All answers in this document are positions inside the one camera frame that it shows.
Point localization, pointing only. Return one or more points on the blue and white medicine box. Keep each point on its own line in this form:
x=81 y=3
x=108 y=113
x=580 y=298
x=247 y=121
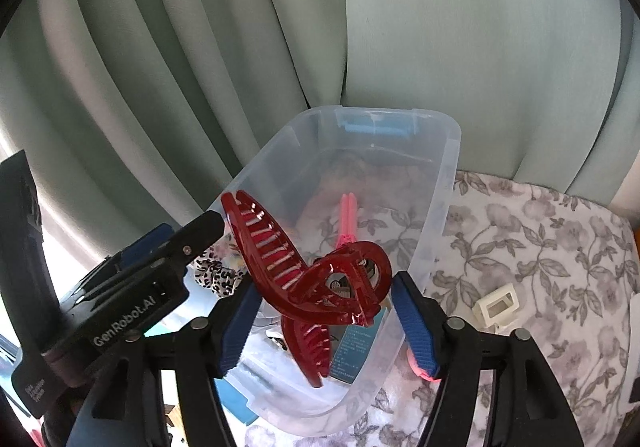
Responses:
x=352 y=347

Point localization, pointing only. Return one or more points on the pale green curtain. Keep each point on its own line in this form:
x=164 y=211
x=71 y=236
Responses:
x=400 y=27

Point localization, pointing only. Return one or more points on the cream hair claw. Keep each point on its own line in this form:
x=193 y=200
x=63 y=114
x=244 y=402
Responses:
x=482 y=309

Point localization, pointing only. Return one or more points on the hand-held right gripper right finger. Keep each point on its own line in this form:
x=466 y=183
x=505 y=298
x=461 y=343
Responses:
x=415 y=327

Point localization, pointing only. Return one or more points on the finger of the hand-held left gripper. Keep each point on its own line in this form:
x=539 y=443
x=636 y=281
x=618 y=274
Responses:
x=150 y=241
x=200 y=237

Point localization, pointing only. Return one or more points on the red hair claw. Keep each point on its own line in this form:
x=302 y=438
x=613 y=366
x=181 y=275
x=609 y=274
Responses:
x=260 y=247

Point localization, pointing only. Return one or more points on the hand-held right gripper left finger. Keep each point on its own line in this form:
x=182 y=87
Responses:
x=237 y=327

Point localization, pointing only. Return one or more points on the pink hair roller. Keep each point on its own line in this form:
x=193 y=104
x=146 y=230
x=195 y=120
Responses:
x=421 y=369

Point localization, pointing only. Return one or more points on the leopard print scrunchie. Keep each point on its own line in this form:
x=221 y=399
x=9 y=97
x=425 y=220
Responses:
x=212 y=272

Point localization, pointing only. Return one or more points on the clear plastic container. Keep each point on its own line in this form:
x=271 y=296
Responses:
x=430 y=187

